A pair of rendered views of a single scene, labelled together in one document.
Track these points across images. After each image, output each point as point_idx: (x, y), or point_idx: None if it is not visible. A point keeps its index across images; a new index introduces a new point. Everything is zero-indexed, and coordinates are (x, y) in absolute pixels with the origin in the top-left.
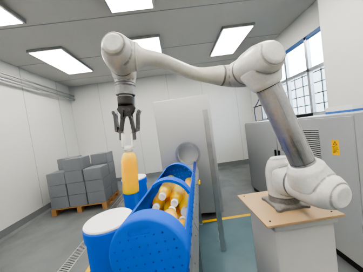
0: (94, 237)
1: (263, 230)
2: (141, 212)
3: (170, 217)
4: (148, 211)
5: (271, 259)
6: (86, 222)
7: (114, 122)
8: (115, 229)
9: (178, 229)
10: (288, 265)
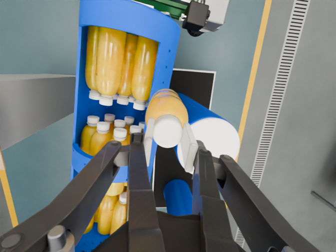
0: (217, 116)
1: (2, 110)
2: (132, 19)
3: (89, 15)
4: (121, 20)
5: (22, 94)
6: (238, 148)
7: (257, 189)
8: (193, 123)
9: (82, 4)
10: (4, 78)
